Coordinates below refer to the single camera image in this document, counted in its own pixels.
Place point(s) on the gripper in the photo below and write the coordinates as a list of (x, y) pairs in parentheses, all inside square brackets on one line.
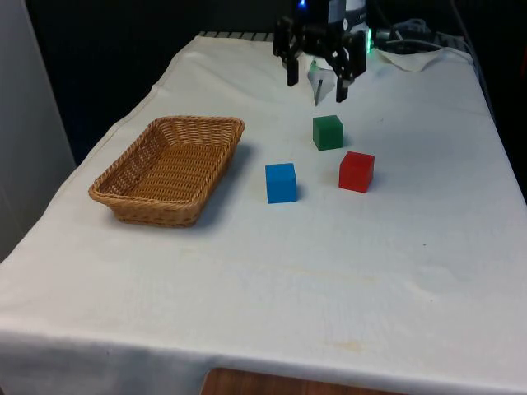
[(315, 16)]

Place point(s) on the blue cube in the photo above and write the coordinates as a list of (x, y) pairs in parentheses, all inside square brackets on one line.
[(281, 185)]

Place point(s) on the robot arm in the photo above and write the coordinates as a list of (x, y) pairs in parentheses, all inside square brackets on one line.
[(355, 16)]

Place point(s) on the green cube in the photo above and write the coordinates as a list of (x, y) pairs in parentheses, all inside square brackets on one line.
[(327, 133)]

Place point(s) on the red cube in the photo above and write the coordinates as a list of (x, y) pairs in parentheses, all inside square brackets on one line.
[(355, 173)]

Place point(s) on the wicker basket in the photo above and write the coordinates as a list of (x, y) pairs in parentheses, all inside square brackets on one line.
[(173, 173)]

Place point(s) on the pale locker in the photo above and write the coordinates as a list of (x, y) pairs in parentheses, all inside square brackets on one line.
[(29, 123)]

